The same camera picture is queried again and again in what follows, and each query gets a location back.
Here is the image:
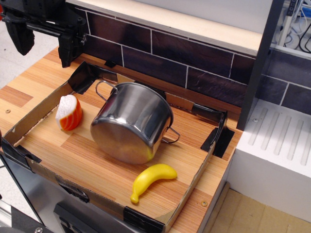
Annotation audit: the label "stainless steel pot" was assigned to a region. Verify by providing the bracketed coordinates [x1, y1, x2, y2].
[90, 82, 173, 165]

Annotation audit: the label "black cables behind shelf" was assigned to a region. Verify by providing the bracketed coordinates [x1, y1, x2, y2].
[283, 0, 311, 53]

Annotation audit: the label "white dish drainer sink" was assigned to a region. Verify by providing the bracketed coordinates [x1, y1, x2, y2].
[234, 98, 311, 178]

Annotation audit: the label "cardboard fence with black tape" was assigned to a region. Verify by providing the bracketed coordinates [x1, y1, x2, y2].
[0, 59, 239, 233]

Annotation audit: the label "dark grey vertical post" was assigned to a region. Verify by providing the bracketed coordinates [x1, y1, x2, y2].
[237, 0, 284, 131]

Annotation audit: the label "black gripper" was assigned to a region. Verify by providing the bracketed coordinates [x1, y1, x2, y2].
[0, 0, 86, 68]

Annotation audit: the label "light wooden shelf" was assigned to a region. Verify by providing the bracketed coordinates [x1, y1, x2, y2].
[70, 0, 262, 56]

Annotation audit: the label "yellow toy banana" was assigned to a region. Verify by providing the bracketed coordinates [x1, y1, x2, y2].
[130, 164, 177, 204]

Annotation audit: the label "orange white toy sushi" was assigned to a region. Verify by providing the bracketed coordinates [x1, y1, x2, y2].
[55, 94, 82, 131]

